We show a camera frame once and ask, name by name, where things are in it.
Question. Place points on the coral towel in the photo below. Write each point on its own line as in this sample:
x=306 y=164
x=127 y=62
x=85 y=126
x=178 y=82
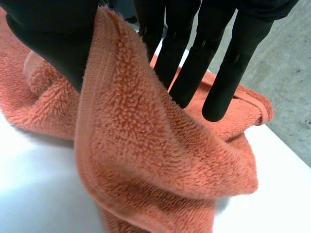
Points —
x=136 y=145

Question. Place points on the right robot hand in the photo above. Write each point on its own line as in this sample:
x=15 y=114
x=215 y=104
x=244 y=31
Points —
x=60 y=43

